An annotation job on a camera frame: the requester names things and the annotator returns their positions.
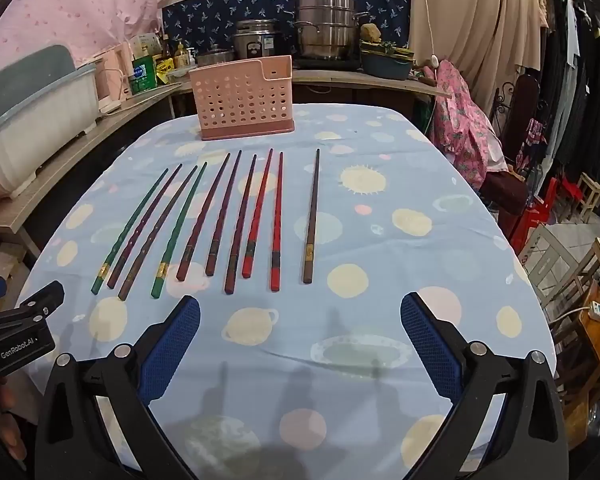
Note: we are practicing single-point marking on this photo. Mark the steel steamer pot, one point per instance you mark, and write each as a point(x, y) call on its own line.
point(330, 25)

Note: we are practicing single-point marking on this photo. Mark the dark brown chopstick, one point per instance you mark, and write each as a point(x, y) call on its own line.
point(157, 235)

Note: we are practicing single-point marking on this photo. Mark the small wooden stool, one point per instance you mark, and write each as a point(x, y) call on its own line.
point(587, 192)

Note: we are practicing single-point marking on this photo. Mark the light blue planet print tablecloth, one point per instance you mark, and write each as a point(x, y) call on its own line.
point(300, 310)

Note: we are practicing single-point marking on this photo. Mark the dark glass bottle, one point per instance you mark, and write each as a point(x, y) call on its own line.
point(166, 50)

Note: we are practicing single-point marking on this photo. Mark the green box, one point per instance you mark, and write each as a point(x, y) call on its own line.
point(142, 74)

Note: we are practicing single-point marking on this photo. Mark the beige curtain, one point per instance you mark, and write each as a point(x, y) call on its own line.
point(480, 20)

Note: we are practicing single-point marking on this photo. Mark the white power strip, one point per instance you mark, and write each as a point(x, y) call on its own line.
point(597, 310)

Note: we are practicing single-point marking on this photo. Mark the green chopstick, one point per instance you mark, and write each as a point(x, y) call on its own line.
point(180, 230)
point(130, 232)

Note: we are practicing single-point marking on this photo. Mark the white dish drainer grey lid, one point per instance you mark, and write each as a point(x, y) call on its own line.
point(25, 125)

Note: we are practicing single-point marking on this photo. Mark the dark metal chair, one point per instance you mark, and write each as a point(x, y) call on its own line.
point(522, 97)

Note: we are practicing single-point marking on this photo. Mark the brown chopstick with gold band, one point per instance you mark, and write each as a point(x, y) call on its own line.
point(312, 215)

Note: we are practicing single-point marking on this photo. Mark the maroon chopstick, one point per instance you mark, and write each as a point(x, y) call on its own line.
point(241, 225)
point(204, 217)
point(224, 212)
point(145, 227)

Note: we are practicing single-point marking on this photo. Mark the pink floral garment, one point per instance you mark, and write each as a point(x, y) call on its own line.
point(462, 115)

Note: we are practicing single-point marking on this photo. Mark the pink perforated chopstick holder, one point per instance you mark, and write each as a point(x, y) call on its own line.
point(242, 97)

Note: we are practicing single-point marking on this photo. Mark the row of hanging clothes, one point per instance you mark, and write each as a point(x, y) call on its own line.
point(582, 90)

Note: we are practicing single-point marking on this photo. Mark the pink electric kettle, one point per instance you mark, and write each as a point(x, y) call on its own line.
point(111, 80)

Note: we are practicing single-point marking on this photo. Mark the red chopstick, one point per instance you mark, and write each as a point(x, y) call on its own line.
point(278, 220)
point(258, 215)

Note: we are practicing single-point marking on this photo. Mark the cream carton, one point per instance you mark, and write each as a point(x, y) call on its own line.
point(146, 44)

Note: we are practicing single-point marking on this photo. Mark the yellow packet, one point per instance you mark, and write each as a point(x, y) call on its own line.
point(164, 69)

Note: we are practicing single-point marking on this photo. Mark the pink floral cloth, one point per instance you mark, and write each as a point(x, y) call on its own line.
point(80, 10)

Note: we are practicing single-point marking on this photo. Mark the red plastic stool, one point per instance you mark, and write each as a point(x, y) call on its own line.
point(536, 215)

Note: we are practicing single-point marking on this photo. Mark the yellow liquid bottle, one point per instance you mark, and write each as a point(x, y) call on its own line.
point(181, 55)

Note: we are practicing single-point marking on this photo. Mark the small steel pot with lid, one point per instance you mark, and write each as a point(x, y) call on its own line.
point(215, 56)

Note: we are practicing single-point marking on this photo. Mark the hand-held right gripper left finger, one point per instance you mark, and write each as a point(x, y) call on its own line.
point(172, 345)

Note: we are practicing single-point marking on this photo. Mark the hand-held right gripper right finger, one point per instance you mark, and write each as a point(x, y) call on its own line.
point(430, 345)

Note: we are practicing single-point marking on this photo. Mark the brown ginger root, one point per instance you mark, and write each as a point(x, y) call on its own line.
point(371, 34)

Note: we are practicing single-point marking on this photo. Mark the navy floral cloth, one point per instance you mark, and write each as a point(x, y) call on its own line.
point(220, 15)

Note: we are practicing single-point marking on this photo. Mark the person's left hand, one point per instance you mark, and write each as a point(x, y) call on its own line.
point(11, 425)

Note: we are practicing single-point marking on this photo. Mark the steel rice cooker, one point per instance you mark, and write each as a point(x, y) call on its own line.
point(256, 40)

